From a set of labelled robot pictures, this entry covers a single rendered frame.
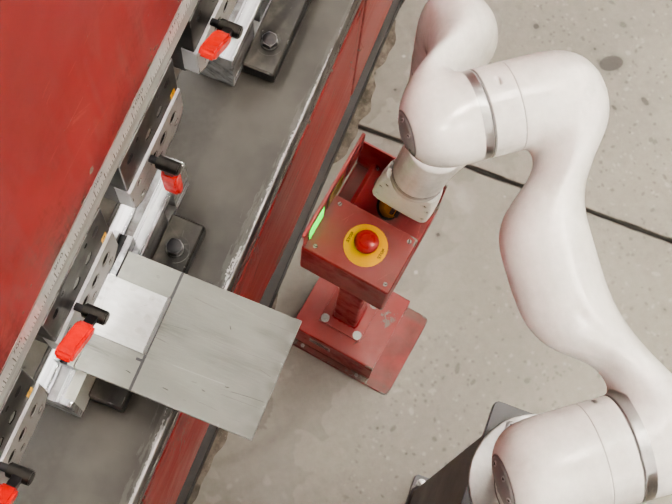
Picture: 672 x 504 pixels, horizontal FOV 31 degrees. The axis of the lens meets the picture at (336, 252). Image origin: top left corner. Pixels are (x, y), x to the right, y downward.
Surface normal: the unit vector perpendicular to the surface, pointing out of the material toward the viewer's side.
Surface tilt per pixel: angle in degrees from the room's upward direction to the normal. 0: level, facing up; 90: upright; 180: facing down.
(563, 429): 37
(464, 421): 0
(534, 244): 30
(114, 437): 0
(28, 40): 90
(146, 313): 0
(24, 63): 90
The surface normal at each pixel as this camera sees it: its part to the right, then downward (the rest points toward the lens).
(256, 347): 0.05, -0.28
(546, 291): -0.40, 0.09
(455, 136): 0.11, 0.38
